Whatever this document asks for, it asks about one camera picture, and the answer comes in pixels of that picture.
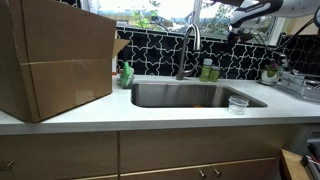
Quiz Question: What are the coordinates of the white window frame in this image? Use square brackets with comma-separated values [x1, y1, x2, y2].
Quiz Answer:
[79, 0, 291, 47]

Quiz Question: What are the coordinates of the potted plant in white pot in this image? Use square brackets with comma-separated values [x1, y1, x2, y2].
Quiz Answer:
[260, 61, 284, 85]

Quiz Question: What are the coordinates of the brushed steel gooseneck faucet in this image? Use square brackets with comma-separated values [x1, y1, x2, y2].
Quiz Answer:
[175, 23, 202, 81]

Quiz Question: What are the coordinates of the tall green bottle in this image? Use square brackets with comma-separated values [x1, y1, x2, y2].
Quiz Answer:
[200, 58, 214, 83]

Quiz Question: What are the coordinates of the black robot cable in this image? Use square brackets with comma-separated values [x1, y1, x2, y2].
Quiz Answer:
[251, 18, 316, 54]

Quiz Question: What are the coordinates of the white board with red edge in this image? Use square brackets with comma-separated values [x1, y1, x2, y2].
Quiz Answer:
[111, 54, 118, 76]

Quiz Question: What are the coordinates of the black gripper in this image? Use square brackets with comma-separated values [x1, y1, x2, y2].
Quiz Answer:
[227, 21, 259, 43]

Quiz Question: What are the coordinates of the clear plastic cup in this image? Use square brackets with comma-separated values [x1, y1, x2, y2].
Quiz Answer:
[228, 95, 250, 116]

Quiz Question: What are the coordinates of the green dish sponge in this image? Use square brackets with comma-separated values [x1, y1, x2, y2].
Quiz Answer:
[119, 60, 132, 88]

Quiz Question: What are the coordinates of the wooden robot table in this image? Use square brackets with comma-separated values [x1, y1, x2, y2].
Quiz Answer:
[279, 148, 313, 180]

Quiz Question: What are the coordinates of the wooden cabinet door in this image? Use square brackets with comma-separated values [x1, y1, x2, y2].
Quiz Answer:
[209, 157, 280, 180]
[119, 165, 210, 180]

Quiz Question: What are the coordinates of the clear sponge holder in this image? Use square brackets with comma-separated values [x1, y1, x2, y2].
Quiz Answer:
[121, 75, 136, 90]

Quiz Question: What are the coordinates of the white scrubber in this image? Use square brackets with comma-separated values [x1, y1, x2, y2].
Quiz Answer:
[127, 66, 136, 80]

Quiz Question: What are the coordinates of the large brown cardboard box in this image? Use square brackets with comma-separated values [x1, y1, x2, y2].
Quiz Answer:
[0, 0, 131, 123]

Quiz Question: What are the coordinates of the brass drawer handle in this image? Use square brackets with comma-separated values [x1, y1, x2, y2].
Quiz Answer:
[0, 159, 16, 172]

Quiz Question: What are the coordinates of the grey dish rack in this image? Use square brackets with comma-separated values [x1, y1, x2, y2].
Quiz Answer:
[275, 71, 320, 103]

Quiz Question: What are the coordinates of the black equipment stack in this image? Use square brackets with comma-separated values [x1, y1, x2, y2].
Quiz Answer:
[300, 133, 320, 180]

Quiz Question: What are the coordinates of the stainless steel sink basin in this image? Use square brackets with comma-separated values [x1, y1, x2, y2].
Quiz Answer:
[130, 81, 269, 109]

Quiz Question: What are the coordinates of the wide wooden drawer panel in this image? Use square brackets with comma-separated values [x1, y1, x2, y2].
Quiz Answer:
[119, 125, 296, 174]

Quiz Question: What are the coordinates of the narrow wooden drawer front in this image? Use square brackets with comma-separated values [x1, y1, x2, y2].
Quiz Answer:
[0, 131, 119, 180]

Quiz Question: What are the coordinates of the short green bottle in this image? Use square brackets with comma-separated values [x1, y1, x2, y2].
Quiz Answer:
[209, 65, 221, 83]

